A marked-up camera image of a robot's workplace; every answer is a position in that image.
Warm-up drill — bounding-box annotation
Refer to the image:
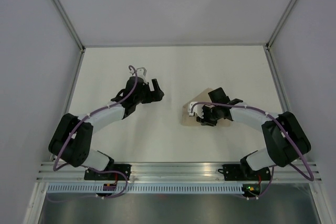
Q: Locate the beige cloth napkin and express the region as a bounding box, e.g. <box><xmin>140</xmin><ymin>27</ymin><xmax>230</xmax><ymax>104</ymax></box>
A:
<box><xmin>181</xmin><ymin>87</ymin><xmax>234</xmax><ymax>128</ymax></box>

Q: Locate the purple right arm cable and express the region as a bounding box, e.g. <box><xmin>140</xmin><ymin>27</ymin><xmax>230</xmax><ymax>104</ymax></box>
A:
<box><xmin>190</xmin><ymin>102</ymin><xmax>315</xmax><ymax>201</ymax></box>

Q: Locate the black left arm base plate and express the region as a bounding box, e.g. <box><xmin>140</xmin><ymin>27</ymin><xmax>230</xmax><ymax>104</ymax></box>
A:
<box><xmin>84</xmin><ymin>164</ymin><xmax>132</xmax><ymax>181</ymax></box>

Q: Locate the aluminium mounting rail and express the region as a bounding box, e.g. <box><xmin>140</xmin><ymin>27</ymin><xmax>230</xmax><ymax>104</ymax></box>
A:
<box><xmin>35</xmin><ymin>162</ymin><xmax>322</xmax><ymax>184</ymax></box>

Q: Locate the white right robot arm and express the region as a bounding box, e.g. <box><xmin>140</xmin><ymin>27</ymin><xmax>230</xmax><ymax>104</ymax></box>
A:
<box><xmin>188</xmin><ymin>88</ymin><xmax>313</xmax><ymax>181</ymax></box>

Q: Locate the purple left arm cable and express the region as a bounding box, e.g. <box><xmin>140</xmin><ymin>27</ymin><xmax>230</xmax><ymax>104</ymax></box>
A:
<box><xmin>46</xmin><ymin>64</ymin><xmax>139</xmax><ymax>203</ymax></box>

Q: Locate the aluminium frame post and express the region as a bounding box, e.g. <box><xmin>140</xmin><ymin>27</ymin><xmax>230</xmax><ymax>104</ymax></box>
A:
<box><xmin>51</xmin><ymin>0</ymin><xmax>85</xmax><ymax>52</ymax></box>
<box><xmin>265</xmin><ymin>0</ymin><xmax>299</xmax><ymax>50</ymax></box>

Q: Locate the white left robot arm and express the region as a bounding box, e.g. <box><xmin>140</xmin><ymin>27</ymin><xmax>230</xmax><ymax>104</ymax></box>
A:
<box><xmin>48</xmin><ymin>76</ymin><xmax>164</xmax><ymax>180</ymax></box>

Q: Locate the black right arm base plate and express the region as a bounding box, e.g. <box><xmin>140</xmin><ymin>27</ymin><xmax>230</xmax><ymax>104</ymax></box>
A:
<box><xmin>217</xmin><ymin>164</ymin><xmax>271</xmax><ymax>182</ymax></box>

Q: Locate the white slotted cable duct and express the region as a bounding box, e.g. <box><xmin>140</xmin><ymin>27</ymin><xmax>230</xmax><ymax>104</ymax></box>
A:
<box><xmin>47</xmin><ymin>183</ymin><xmax>244</xmax><ymax>195</ymax></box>

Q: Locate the right aluminium frame post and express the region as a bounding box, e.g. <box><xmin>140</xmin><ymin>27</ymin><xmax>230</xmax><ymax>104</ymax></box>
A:
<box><xmin>265</xmin><ymin>0</ymin><xmax>299</xmax><ymax>50</ymax></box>

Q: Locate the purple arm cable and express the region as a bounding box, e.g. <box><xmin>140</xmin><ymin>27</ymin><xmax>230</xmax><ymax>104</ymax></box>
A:
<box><xmin>190</xmin><ymin>102</ymin><xmax>315</xmax><ymax>201</ymax></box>
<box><xmin>46</xmin><ymin>64</ymin><xmax>139</xmax><ymax>203</ymax></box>

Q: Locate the left aluminium frame post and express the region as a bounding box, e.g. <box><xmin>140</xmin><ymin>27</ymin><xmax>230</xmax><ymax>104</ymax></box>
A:
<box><xmin>51</xmin><ymin>0</ymin><xmax>85</xmax><ymax>52</ymax></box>

